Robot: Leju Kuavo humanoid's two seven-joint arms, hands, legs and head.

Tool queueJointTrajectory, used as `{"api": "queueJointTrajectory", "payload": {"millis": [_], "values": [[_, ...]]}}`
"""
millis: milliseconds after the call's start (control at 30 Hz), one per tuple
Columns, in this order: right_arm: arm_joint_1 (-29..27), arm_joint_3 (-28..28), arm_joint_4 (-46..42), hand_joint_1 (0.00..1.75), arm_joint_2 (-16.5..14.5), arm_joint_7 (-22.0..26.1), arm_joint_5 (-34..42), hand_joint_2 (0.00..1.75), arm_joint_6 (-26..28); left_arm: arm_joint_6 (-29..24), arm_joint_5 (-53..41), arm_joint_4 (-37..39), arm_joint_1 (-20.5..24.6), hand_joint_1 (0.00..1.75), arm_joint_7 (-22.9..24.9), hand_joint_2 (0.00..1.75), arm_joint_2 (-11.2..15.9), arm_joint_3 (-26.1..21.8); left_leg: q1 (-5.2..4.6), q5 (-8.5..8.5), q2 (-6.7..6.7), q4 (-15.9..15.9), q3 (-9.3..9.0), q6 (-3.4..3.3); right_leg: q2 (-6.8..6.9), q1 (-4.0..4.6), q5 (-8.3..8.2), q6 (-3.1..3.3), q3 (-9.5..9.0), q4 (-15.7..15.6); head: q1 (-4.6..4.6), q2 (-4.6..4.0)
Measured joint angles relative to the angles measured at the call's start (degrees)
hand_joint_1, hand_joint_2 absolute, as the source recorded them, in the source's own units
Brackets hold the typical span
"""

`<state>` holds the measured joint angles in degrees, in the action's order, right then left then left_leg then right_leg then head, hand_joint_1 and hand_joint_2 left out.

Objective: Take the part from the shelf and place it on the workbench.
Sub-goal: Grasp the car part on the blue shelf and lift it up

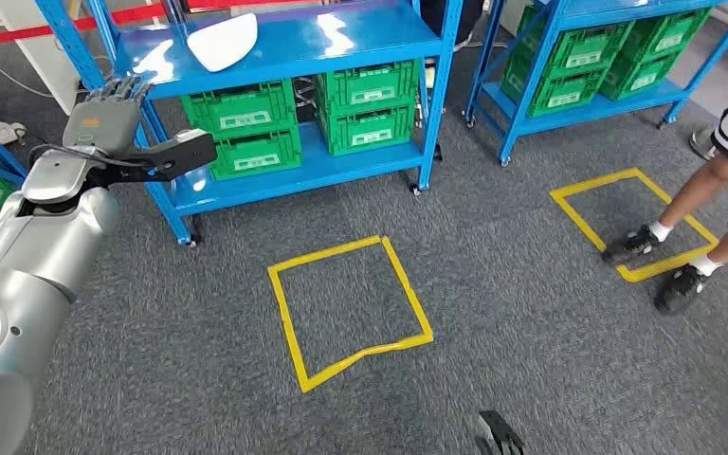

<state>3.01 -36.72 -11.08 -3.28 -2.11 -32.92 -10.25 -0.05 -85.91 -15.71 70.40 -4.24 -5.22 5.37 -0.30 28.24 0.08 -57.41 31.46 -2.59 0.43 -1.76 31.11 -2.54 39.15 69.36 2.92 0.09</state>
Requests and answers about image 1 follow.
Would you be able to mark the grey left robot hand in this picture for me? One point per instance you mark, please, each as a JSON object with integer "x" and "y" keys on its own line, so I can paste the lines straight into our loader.
{"x": 103, "y": 125}

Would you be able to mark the white curved plastic part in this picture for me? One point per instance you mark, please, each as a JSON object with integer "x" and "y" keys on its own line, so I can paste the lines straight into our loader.
{"x": 223, "y": 41}

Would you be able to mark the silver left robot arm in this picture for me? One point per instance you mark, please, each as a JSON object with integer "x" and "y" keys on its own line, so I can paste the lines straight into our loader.
{"x": 31, "y": 251}

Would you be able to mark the white panel board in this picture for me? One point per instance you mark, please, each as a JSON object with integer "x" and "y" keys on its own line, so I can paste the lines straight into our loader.
{"x": 37, "y": 69}

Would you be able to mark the red barrier tape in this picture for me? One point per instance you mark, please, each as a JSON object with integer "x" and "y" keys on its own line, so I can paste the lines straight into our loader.
{"x": 56, "y": 28}

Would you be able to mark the person's foot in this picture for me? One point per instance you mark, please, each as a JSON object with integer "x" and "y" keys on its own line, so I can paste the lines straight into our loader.
{"x": 703, "y": 144}

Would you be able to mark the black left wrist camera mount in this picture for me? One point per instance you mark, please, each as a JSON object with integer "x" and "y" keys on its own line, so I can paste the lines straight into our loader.
{"x": 182, "y": 154}

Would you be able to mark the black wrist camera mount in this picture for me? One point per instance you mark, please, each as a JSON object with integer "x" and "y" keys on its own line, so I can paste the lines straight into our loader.
{"x": 182, "y": 154}
{"x": 499, "y": 436}

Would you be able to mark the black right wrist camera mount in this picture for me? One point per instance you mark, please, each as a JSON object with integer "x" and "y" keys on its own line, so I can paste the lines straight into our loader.
{"x": 499, "y": 436}

